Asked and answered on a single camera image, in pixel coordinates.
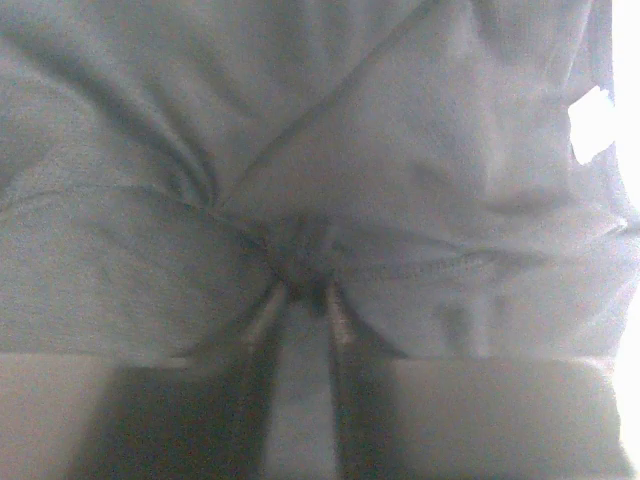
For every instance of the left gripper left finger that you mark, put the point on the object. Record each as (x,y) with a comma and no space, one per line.
(82,417)

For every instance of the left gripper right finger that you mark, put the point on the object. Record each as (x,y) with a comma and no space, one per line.
(398,417)

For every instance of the black t-shirt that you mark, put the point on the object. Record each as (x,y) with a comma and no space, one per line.
(164,163)

